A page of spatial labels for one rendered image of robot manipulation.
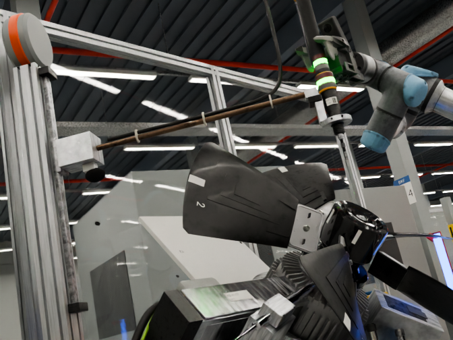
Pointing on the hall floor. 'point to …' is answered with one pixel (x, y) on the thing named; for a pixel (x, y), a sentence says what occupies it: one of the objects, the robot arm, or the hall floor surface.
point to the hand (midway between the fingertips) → (307, 42)
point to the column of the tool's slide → (44, 208)
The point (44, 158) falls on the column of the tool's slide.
